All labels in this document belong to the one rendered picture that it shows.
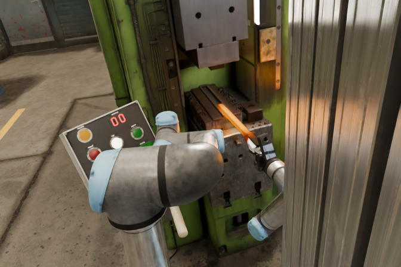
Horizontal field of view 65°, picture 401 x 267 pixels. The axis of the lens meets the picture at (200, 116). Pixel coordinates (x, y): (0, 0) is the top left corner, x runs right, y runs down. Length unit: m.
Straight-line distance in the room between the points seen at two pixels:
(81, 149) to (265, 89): 1.03
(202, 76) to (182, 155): 1.47
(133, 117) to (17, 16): 6.76
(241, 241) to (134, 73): 1.24
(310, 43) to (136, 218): 0.49
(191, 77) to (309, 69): 1.82
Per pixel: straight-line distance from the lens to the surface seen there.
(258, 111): 1.67
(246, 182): 1.82
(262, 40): 1.68
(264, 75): 1.78
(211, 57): 1.46
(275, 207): 1.01
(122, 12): 1.48
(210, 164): 0.59
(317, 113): 0.16
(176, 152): 0.57
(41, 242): 2.72
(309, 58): 0.18
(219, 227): 1.99
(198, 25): 1.40
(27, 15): 7.93
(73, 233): 2.65
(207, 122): 1.59
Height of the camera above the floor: 1.78
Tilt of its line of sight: 29 degrees down
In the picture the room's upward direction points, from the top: 7 degrees counter-clockwise
